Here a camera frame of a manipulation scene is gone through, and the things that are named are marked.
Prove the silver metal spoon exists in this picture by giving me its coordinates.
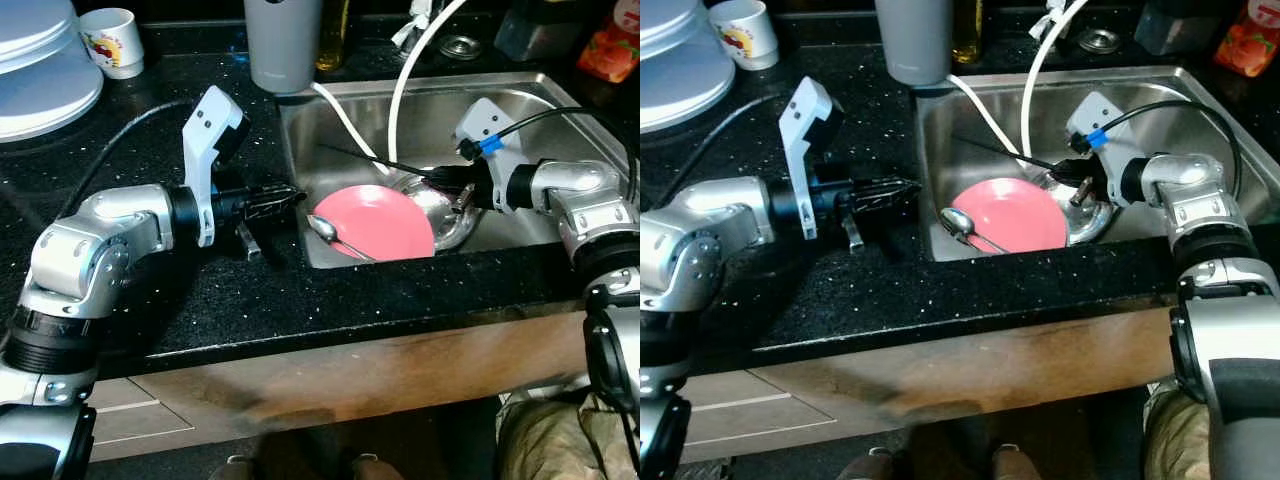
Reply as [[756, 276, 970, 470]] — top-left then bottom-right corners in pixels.
[[940, 207, 1011, 254], [307, 213, 379, 264]]

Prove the black chopstick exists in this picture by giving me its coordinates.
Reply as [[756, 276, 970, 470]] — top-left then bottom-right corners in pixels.
[[318, 145, 441, 181], [950, 135, 1076, 173]]

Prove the pink round plate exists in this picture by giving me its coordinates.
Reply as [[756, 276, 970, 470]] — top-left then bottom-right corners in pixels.
[[950, 177, 1069, 254], [312, 183, 436, 263]]

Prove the stainless steel sink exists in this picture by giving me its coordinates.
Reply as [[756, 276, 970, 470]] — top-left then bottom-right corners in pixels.
[[278, 70, 641, 271], [915, 65, 1280, 263]]

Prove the white tap fitting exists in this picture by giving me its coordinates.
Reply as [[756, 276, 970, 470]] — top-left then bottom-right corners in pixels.
[[1033, 0, 1071, 41], [390, 0, 433, 51]]

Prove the dark translucent container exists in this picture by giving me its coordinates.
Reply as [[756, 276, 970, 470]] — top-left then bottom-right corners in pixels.
[[1135, 0, 1216, 56], [493, 0, 576, 63]]

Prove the yellow oil bottle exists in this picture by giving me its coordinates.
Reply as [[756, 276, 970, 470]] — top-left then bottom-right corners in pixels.
[[950, 0, 984, 65], [315, 0, 351, 73]]

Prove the beige cabinet door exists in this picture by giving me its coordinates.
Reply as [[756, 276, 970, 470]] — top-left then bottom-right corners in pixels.
[[770, 305, 1173, 446], [130, 315, 533, 456], [528, 308, 591, 396]]

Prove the orange juice carton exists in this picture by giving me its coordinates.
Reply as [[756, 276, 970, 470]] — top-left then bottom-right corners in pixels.
[[575, 0, 641, 84], [1213, 0, 1280, 78]]

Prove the white mug with fruit print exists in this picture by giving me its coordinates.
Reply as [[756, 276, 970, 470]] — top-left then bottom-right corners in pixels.
[[78, 8, 144, 80], [708, 0, 779, 71]]

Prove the white tiered plastic container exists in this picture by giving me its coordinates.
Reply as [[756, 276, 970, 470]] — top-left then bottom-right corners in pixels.
[[640, 0, 736, 133], [0, 0, 104, 141]]

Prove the beige drawer front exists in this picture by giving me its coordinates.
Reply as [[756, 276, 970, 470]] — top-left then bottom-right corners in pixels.
[[690, 368, 773, 413], [690, 395, 833, 448], [88, 403, 233, 463], [90, 378, 163, 416]]

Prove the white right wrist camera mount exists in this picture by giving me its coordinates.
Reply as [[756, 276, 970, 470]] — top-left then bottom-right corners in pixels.
[[453, 97, 533, 211], [1065, 92, 1143, 206]]

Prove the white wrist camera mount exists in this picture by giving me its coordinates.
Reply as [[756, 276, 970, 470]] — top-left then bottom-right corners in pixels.
[[778, 77, 845, 241], [453, 97, 533, 211], [182, 85, 251, 248], [1065, 92, 1143, 206]]

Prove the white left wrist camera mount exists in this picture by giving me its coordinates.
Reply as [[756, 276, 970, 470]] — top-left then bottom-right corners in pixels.
[[778, 77, 845, 241], [182, 85, 251, 248]]

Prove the white flexible hose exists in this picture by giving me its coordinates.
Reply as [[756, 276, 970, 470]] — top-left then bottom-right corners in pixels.
[[945, 0, 1091, 171], [310, 0, 471, 181]]

